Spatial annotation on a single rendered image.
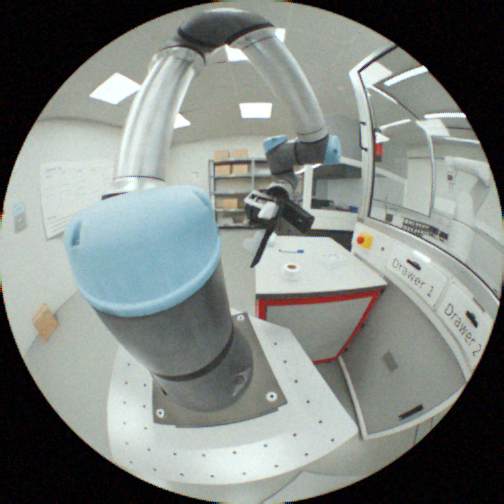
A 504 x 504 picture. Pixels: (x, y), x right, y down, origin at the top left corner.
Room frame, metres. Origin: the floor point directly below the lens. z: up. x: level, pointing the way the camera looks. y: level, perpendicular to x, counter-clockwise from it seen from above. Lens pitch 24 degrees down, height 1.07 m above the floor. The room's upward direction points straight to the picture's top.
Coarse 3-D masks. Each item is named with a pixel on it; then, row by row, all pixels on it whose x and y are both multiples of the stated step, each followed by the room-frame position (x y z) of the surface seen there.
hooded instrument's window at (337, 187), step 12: (300, 168) 1.19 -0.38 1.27; (324, 168) 1.09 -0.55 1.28; (336, 168) 1.09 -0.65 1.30; (348, 168) 1.09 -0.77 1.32; (360, 168) 1.09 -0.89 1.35; (300, 180) 1.18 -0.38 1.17; (312, 180) 1.09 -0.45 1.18; (324, 180) 1.09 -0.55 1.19; (336, 180) 1.09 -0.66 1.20; (348, 180) 1.09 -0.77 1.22; (360, 180) 1.09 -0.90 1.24; (300, 192) 1.17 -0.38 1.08; (312, 192) 1.09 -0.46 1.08; (324, 192) 1.09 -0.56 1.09; (336, 192) 1.09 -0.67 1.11; (348, 192) 1.09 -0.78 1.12; (300, 204) 1.14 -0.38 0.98; (312, 204) 1.09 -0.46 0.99; (324, 204) 1.09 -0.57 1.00; (336, 204) 1.09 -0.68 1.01; (348, 204) 1.09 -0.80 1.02
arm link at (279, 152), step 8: (280, 136) 0.42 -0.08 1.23; (264, 144) 0.44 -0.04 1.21; (272, 144) 0.42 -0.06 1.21; (280, 144) 0.42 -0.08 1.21; (288, 144) 0.40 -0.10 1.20; (272, 152) 0.43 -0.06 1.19; (280, 152) 0.42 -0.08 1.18; (288, 152) 0.40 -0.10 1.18; (272, 160) 0.44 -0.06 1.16; (280, 160) 0.43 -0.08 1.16; (288, 160) 0.41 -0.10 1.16; (296, 160) 0.40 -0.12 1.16; (272, 168) 0.46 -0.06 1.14; (280, 168) 0.44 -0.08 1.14; (288, 168) 0.44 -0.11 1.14
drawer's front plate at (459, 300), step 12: (456, 288) 0.07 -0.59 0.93; (444, 300) 0.10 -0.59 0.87; (456, 300) 0.05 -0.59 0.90; (468, 300) 0.01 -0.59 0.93; (456, 312) 0.03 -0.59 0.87; (480, 312) -0.07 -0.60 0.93; (456, 324) 0.00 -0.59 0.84; (468, 324) -0.05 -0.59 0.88; (480, 324) -0.09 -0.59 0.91; (456, 336) -0.03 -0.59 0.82; (480, 336) -0.12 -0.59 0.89; (468, 348) -0.11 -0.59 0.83
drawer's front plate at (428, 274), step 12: (396, 252) 0.39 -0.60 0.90; (408, 252) 0.33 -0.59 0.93; (396, 264) 0.37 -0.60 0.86; (408, 264) 0.31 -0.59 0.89; (420, 264) 0.26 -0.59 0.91; (420, 276) 0.24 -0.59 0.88; (432, 276) 0.19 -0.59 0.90; (444, 276) 0.14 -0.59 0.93; (420, 288) 0.21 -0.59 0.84; (432, 300) 0.14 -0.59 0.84
